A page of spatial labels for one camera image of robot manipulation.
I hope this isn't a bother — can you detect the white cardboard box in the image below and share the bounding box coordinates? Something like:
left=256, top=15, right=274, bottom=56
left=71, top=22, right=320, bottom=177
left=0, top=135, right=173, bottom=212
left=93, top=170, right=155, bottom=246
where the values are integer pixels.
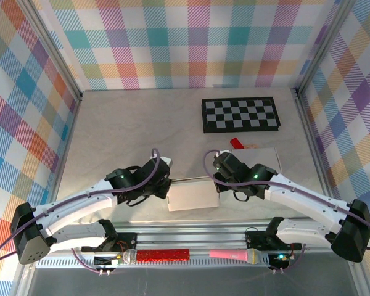
left=231, top=146, right=283, bottom=175
left=167, top=177, right=220, bottom=213

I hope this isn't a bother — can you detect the black grey checkerboard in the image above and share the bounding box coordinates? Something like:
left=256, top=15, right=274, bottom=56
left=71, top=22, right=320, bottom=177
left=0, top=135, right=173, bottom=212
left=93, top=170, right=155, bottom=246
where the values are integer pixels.
left=201, top=96, right=281, bottom=134

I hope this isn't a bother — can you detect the pink toy microphone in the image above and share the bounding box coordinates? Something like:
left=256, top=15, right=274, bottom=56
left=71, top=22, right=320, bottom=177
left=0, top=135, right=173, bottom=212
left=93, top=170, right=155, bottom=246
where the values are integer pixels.
left=208, top=248, right=262, bottom=265

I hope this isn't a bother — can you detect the red glitter toy microphone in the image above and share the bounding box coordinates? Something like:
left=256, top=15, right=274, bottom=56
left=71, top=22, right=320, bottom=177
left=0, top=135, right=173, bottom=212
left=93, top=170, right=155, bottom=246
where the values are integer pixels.
left=122, top=248, right=191, bottom=265

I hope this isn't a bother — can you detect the left black controller board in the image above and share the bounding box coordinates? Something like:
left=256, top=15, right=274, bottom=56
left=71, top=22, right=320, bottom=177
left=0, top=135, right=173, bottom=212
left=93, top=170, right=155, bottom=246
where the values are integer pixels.
left=93, top=254, right=124, bottom=269

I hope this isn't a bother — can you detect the black controller board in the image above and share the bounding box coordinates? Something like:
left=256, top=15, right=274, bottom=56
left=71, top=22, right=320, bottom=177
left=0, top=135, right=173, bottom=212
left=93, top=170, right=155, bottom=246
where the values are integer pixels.
left=93, top=254, right=124, bottom=269
left=268, top=252, right=290, bottom=269

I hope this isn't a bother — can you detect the right black controller board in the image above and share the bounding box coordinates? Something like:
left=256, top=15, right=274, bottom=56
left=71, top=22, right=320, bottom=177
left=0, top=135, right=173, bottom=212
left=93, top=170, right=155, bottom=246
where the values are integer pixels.
left=268, top=252, right=290, bottom=269

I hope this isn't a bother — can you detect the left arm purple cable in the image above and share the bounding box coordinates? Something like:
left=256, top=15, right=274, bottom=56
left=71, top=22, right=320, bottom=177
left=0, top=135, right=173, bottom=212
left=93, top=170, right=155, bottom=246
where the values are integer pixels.
left=0, top=148, right=160, bottom=274

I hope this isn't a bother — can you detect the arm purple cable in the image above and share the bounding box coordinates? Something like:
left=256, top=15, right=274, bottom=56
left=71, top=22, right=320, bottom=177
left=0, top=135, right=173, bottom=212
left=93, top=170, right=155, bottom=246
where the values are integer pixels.
left=0, top=148, right=160, bottom=274
left=202, top=149, right=370, bottom=274

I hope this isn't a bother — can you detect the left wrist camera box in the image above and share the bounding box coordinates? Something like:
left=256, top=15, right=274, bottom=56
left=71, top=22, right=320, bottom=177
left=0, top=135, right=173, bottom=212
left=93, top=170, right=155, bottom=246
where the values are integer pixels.
left=158, top=156, right=174, bottom=170

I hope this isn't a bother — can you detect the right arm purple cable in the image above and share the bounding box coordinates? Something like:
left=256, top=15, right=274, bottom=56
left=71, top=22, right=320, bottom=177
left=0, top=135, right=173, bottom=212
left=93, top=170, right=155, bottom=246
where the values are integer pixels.
left=202, top=149, right=370, bottom=274

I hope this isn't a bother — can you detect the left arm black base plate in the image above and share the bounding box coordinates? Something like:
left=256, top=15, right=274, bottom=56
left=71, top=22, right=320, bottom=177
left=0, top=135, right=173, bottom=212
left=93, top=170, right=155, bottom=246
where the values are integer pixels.
left=81, top=232, right=138, bottom=252

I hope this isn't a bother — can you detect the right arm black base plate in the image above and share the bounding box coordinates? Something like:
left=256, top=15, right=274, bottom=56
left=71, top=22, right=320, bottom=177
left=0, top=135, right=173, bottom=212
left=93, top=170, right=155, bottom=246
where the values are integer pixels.
left=245, top=229, right=303, bottom=251

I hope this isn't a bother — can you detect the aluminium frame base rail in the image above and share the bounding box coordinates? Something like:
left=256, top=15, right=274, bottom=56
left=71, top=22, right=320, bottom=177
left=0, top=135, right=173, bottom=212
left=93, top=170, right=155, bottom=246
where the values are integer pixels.
left=21, top=219, right=362, bottom=257

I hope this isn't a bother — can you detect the white slotted cable tray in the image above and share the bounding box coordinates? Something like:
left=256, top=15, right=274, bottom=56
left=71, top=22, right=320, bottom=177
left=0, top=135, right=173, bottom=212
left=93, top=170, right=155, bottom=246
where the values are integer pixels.
left=36, top=257, right=271, bottom=269

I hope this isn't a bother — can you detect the left aluminium side rail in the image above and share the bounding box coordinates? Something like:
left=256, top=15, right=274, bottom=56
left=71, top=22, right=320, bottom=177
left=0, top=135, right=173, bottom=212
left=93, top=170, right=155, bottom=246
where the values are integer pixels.
left=42, top=92, right=84, bottom=231

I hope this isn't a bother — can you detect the aluminium side rail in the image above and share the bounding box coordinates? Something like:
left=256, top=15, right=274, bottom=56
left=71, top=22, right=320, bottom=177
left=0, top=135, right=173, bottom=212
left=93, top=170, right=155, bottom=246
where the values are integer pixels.
left=42, top=92, right=84, bottom=231
left=294, top=88, right=342, bottom=229

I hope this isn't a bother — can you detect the right aluminium side rail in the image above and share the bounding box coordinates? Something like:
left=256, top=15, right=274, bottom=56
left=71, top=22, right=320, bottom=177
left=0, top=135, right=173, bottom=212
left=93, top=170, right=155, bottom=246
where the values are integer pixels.
left=294, top=88, right=342, bottom=229

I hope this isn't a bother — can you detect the left aluminium corner post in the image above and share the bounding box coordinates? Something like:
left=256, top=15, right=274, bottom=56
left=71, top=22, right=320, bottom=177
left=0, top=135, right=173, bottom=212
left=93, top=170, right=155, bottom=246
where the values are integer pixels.
left=17, top=0, right=84, bottom=101

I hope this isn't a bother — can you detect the aluminium corner post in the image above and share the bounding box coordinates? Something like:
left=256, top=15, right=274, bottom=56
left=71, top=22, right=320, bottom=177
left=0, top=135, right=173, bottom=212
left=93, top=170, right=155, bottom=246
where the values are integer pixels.
left=17, top=0, right=84, bottom=101
left=291, top=0, right=358, bottom=98

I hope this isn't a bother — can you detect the right aluminium corner post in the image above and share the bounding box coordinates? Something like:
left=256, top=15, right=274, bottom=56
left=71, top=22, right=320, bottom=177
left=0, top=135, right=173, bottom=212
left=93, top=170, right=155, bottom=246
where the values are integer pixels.
left=291, top=0, right=358, bottom=98

